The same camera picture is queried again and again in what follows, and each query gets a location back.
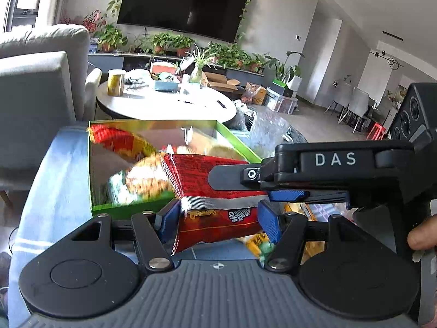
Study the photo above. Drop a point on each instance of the clear plastic storage bin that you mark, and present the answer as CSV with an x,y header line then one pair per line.
x,y
281,104

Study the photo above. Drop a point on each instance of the white round table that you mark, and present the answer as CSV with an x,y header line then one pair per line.
x,y
164,109

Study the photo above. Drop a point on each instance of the pile of assorted snack packets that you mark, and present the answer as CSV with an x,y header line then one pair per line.
x,y
143,177

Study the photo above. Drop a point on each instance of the black and green box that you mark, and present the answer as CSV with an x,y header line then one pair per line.
x,y
281,88

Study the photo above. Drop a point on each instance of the open brown cardboard box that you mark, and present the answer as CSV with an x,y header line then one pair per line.
x,y
218,82

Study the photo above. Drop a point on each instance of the red flower decoration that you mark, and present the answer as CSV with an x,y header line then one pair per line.
x,y
91,20

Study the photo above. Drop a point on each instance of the spider plant in glass vase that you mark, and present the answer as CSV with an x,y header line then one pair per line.
x,y
197,75

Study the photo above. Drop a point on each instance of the yellow green snack packet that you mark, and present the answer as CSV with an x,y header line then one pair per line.
x,y
259,249

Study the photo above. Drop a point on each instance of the red silver-striped snack packet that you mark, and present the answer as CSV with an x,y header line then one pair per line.
x,y
211,177

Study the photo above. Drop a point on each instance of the orange box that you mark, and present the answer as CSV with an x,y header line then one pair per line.
x,y
162,69

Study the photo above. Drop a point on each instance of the red stool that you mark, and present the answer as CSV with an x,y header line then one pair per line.
x,y
376,130

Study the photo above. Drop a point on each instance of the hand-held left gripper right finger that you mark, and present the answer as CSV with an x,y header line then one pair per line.
x,y
269,222

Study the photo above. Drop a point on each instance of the orange snack packet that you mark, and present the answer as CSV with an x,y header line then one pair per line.
x,y
317,211

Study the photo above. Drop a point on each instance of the potted green plant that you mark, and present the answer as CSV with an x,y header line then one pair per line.
x,y
222,53
182,44
244,59
160,42
109,37
259,62

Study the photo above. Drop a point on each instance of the green cardboard box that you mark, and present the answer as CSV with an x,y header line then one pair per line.
x,y
116,211

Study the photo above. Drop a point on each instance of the long grey television cabinet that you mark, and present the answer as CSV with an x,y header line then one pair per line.
x,y
109,61

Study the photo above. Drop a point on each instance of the blue plastic basket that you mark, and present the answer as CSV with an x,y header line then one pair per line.
x,y
167,87

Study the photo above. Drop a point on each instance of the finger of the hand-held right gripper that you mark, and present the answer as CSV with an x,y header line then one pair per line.
x,y
232,177
286,195

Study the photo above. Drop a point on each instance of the blue plaid tablecloth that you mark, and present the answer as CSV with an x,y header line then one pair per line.
x,y
54,194

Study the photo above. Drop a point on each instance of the person's right hand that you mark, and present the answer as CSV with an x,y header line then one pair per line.
x,y
423,237

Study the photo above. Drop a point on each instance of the grey sofa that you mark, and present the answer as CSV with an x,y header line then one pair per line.
x,y
34,92

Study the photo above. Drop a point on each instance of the crumpled clear plastic bag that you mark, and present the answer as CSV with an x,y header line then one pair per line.
x,y
269,129

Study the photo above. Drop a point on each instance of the dark framed window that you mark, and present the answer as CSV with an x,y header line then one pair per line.
x,y
24,0

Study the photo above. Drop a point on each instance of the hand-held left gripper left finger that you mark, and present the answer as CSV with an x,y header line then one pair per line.
x,y
169,218

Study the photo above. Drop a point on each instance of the black wall television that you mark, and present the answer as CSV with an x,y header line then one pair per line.
x,y
184,3

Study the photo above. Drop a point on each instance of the yellow tin can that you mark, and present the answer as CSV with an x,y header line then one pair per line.
x,y
116,83

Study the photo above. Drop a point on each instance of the white dining chair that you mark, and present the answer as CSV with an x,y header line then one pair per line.
x,y
341,97
360,104

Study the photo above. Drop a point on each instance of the tall plant in white pot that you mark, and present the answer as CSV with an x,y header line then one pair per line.
x,y
294,82

